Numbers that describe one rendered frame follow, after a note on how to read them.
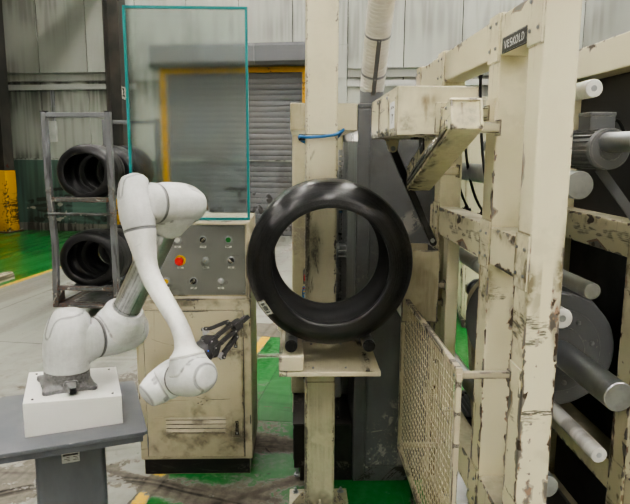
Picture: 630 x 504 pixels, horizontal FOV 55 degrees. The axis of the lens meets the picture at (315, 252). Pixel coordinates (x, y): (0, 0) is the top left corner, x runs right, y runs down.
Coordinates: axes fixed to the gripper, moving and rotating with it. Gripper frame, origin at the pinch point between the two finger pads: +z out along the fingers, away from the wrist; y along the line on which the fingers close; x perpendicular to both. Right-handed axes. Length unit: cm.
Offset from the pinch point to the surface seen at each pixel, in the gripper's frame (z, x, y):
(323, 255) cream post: 55, -8, 2
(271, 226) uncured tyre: 22.7, 13.0, -22.5
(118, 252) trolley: 132, -340, -42
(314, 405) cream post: 29, -33, 56
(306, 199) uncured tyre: 33.7, 23.3, -24.6
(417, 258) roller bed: 74, 19, 21
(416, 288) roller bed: 69, 15, 31
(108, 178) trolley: 151, -318, -101
